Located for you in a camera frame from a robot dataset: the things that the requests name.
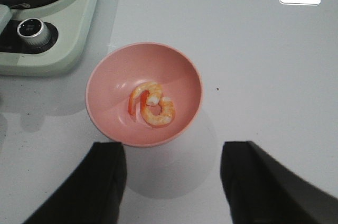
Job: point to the green breakfast maker base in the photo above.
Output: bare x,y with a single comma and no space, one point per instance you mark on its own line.
69,22

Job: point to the pink bowl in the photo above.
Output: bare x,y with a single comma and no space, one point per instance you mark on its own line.
119,73

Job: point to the silver right control knob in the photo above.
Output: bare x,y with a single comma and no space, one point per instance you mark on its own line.
34,32

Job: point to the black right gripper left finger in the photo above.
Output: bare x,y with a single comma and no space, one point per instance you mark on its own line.
92,193

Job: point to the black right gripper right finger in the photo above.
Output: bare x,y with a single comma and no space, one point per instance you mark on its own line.
261,190

